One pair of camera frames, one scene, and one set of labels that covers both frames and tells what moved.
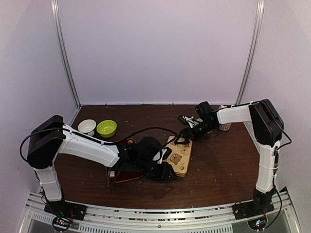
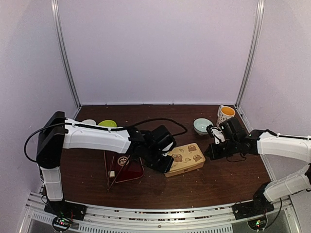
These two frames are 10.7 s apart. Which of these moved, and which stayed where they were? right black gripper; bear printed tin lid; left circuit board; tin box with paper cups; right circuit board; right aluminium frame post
Moved: right black gripper; tin box with paper cups; bear printed tin lid
Stayed: right aluminium frame post; right circuit board; left circuit board
